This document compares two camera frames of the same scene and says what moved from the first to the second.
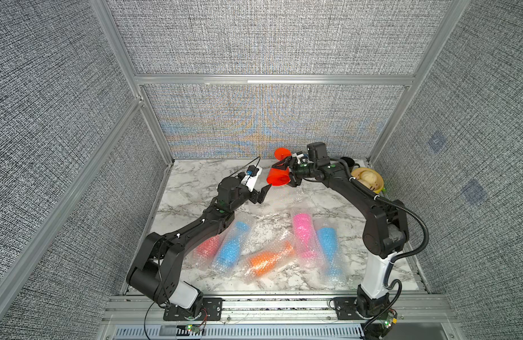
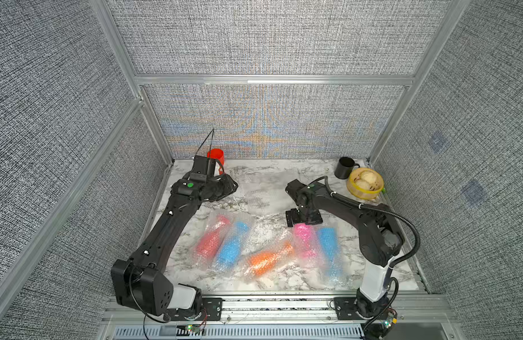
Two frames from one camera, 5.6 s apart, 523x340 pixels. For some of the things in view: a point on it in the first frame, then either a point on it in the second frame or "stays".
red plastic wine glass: [278, 177] -> [217, 154]
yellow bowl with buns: [369, 178] stays
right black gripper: [294, 162] -> [293, 219]
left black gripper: [263, 193] -> [229, 186]
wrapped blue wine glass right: [328, 239] stays
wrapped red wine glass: [203, 253] stays
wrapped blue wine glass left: [227, 256] stays
